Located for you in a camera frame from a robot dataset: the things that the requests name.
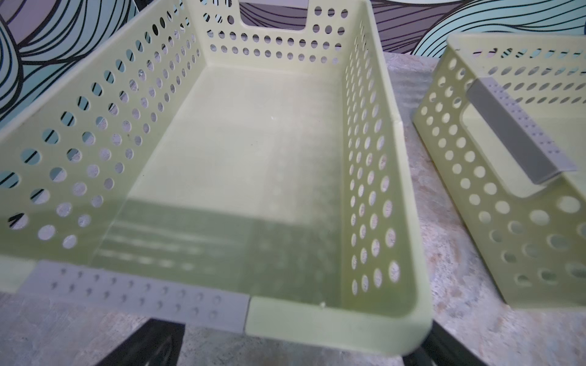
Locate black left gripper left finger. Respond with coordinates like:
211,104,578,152
97,319,186,365

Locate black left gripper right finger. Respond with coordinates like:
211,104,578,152
402,320,487,366

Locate left light green basket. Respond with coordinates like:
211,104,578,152
1,1,433,355

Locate light green basket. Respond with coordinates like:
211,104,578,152
412,33,585,308
1,1,433,355

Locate middle light green basket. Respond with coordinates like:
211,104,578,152
412,33,585,308

